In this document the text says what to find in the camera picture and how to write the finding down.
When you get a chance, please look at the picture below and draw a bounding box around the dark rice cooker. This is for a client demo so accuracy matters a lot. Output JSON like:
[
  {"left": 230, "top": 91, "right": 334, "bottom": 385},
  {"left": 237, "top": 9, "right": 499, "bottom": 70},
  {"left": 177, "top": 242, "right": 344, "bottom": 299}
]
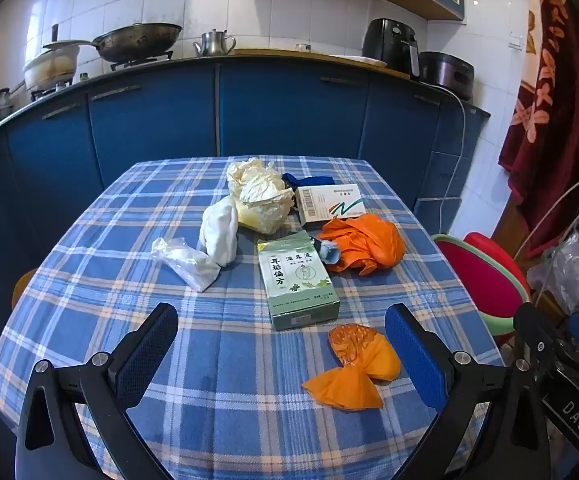
[{"left": 418, "top": 51, "right": 476, "bottom": 102}]

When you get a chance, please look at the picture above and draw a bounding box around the yellow bucket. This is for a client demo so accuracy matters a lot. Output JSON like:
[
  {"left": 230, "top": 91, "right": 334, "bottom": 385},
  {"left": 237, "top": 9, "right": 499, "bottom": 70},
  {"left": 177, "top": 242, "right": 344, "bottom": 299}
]
[{"left": 12, "top": 267, "right": 37, "bottom": 311}]

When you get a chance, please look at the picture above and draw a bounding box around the red plastic stool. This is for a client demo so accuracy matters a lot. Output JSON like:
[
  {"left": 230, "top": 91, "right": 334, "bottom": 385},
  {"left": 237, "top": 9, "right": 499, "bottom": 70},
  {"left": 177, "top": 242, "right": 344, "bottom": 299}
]
[{"left": 463, "top": 231, "right": 527, "bottom": 286}]

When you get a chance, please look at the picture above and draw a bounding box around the steel kettle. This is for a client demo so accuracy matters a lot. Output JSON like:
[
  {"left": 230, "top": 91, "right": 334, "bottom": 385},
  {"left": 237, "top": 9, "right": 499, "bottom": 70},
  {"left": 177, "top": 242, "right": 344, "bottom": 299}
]
[{"left": 192, "top": 30, "right": 236, "bottom": 57}]

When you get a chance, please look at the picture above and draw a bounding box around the thick grey cable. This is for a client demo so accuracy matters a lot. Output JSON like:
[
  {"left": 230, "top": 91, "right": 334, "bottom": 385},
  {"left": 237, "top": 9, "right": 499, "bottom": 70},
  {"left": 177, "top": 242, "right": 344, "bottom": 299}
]
[{"left": 512, "top": 179, "right": 579, "bottom": 263}]

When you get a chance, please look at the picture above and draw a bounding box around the pale yellow wrapper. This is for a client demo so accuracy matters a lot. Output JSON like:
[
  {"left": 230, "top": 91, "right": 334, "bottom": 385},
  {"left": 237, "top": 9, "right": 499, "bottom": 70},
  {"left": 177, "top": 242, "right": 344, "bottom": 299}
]
[{"left": 236, "top": 199, "right": 293, "bottom": 235}]

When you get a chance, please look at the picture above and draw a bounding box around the white cardboard box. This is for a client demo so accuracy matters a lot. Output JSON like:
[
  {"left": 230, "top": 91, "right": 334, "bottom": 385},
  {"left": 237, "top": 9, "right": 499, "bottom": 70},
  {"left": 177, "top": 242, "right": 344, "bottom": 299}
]
[{"left": 295, "top": 184, "right": 367, "bottom": 228}]

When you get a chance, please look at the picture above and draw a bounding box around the large clear plastic bag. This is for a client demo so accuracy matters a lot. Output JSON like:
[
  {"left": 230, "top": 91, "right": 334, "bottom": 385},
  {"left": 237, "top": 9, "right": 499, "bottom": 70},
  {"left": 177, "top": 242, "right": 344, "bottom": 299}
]
[{"left": 527, "top": 232, "right": 579, "bottom": 331}]

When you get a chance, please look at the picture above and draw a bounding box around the small blue-grey wrapper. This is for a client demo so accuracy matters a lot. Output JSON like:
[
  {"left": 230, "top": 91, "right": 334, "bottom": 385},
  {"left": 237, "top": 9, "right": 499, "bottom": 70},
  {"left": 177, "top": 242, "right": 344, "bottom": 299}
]
[{"left": 319, "top": 240, "right": 343, "bottom": 264}]

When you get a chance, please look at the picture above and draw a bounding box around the white plate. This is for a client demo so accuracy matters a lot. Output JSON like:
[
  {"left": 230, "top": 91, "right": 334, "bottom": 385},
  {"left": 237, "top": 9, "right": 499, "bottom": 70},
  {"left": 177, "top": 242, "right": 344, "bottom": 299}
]
[{"left": 327, "top": 55, "right": 387, "bottom": 68}]

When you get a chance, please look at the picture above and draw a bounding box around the dark metal wok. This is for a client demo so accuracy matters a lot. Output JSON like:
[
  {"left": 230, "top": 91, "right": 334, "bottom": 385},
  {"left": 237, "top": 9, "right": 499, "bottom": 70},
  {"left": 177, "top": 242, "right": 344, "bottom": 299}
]
[{"left": 44, "top": 22, "right": 183, "bottom": 63}]

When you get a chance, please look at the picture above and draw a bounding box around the small orange plastic bag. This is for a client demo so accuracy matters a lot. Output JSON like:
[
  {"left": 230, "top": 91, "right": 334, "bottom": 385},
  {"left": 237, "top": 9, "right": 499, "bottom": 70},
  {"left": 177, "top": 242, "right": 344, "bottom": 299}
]
[{"left": 302, "top": 324, "right": 401, "bottom": 411}]

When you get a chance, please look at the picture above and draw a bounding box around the gas stove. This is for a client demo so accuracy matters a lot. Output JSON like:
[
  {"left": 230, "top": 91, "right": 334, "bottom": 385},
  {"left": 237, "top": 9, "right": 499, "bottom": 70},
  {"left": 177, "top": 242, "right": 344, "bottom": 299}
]
[{"left": 28, "top": 51, "right": 175, "bottom": 102}]

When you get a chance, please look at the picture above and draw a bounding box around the black air fryer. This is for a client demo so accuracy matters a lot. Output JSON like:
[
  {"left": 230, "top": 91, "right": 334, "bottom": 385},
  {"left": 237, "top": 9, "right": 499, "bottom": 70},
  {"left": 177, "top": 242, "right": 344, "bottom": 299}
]
[{"left": 362, "top": 18, "right": 420, "bottom": 78}]

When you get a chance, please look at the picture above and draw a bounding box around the blue kitchen base cabinet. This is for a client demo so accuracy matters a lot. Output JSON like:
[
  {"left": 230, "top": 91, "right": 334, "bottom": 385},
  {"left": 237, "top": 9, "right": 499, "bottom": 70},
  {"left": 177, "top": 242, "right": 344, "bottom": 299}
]
[{"left": 0, "top": 49, "right": 491, "bottom": 321}]

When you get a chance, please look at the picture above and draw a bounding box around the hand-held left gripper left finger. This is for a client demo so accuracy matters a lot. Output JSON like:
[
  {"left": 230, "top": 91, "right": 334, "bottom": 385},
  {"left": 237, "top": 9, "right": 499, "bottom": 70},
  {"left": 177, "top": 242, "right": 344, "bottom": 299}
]
[{"left": 15, "top": 302, "right": 180, "bottom": 480}]

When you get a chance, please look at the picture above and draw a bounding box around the white pot with lid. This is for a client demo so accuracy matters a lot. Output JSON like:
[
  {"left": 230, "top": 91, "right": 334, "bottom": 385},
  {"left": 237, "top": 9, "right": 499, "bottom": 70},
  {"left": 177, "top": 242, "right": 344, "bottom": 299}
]
[{"left": 22, "top": 25, "right": 81, "bottom": 93}]

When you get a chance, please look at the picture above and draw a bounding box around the red basin with green rim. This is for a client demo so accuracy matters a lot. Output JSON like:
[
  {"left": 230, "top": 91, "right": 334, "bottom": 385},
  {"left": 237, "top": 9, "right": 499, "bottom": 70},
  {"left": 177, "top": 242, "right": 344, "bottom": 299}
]
[{"left": 430, "top": 234, "right": 533, "bottom": 346}]

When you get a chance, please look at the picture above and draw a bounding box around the green cardboard box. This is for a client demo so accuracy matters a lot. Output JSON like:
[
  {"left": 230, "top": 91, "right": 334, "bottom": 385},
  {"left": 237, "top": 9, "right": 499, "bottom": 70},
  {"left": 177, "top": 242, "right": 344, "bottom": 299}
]
[{"left": 257, "top": 232, "right": 341, "bottom": 332}]

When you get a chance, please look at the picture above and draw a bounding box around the white knitted cloth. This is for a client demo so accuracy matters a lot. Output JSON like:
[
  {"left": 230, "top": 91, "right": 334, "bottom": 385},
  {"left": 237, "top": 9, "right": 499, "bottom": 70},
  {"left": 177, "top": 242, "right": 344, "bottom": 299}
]
[{"left": 200, "top": 196, "right": 240, "bottom": 267}]

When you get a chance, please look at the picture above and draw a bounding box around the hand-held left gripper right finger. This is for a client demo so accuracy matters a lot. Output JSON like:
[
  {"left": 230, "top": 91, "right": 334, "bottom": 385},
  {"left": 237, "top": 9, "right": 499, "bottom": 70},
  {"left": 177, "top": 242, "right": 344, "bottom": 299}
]
[{"left": 384, "top": 302, "right": 553, "bottom": 480}]

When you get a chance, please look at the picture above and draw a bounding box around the blue plaid tablecloth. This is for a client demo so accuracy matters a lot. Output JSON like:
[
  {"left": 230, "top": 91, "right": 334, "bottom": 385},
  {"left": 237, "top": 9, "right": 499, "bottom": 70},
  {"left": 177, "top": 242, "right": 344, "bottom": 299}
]
[{"left": 0, "top": 156, "right": 507, "bottom": 480}]

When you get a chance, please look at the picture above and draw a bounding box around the red patterned curtain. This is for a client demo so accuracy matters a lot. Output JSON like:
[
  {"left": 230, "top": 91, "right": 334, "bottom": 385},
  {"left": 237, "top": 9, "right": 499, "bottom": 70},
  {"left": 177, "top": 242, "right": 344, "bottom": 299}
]
[{"left": 498, "top": 0, "right": 579, "bottom": 256}]

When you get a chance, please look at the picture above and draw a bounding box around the large orange plastic bag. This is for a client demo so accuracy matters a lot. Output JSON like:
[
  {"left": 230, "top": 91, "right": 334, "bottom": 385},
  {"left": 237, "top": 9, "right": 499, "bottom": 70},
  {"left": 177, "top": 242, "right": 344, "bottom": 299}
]
[{"left": 317, "top": 213, "right": 407, "bottom": 277}]

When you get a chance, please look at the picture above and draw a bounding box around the blue cloth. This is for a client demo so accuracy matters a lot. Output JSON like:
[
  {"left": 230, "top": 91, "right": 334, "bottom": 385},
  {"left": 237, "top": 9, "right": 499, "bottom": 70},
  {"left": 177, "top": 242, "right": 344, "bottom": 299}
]
[{"left": 282, "top": 172, "right": 335, "bottom": 189}]

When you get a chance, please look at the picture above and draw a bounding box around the white power cable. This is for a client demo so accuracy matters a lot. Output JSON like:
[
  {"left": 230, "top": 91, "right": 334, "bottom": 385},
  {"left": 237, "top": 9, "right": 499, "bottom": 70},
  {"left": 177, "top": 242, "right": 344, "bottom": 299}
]
[{"left": 437, "top": 92, "right": 467, "bottom": 201}]

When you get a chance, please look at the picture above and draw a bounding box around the cream paper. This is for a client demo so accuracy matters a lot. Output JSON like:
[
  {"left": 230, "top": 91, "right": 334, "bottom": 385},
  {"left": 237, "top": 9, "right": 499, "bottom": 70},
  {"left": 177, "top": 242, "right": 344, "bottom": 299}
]
[{"left": 226, "top": 157, "right": 295, "bottom": 208}]

